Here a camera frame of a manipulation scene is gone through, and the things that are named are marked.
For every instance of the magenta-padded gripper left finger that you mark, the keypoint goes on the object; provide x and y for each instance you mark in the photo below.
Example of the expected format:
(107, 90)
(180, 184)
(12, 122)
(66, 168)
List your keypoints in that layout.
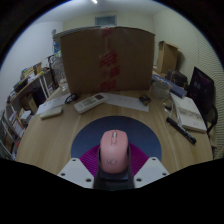
(77, 171)

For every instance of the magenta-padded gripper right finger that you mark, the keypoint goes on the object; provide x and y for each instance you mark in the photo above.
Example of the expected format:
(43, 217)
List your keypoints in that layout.
(150, 170)

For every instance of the pink computer mouse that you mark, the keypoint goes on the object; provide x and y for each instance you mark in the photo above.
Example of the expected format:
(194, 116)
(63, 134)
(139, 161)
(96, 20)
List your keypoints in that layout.
(113, 151)

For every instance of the blue mouse pad, black rest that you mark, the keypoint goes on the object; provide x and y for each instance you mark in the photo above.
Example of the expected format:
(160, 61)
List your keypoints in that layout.
(140, 133)

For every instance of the black marker pen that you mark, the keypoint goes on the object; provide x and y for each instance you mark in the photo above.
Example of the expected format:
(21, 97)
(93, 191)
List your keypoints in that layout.
(181, 130)

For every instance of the small white flat box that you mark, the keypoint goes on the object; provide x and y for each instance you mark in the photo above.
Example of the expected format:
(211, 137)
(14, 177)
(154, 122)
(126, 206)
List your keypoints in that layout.
(51, 112)

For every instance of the white remote control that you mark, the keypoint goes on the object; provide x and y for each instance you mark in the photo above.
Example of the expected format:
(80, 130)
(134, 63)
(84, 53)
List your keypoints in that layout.
(90, 103)

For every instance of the white book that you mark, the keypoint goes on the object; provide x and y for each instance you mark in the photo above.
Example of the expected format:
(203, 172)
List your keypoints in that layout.
(190, 113)

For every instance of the small black clip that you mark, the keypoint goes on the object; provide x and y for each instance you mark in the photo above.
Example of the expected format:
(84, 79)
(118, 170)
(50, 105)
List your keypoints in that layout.
(145, 99)

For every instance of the white paper sheet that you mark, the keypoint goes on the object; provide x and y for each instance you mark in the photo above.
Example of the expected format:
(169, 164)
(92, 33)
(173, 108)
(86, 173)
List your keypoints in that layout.
(128, 101)
(50, 104)

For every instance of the black office chair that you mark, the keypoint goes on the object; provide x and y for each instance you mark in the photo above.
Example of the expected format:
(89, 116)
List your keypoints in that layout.
(213, 125)

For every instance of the clear plastic container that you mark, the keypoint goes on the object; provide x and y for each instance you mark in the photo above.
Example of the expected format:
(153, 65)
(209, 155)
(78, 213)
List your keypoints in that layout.
(160, 89)

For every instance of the blue book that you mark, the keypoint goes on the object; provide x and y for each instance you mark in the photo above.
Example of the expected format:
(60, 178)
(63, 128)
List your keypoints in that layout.
(173, 87)

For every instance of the shelf unit with books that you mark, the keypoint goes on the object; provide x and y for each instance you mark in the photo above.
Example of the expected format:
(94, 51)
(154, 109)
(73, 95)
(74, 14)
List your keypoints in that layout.
(20, 106)

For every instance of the large brown cardboard box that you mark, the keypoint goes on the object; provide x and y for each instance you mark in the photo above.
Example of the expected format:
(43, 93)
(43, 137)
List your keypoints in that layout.
(86, 60)

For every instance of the small open cardboard box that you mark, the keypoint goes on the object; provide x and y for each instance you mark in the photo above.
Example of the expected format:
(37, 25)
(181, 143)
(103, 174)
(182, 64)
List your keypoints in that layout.
(167, 56)

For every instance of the ceiling light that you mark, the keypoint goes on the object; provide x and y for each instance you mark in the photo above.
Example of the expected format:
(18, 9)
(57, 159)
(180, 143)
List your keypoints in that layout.
(94, 1)

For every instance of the wall window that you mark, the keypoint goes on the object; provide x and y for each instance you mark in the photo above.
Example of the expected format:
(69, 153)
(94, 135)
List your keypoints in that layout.
(106, 20)

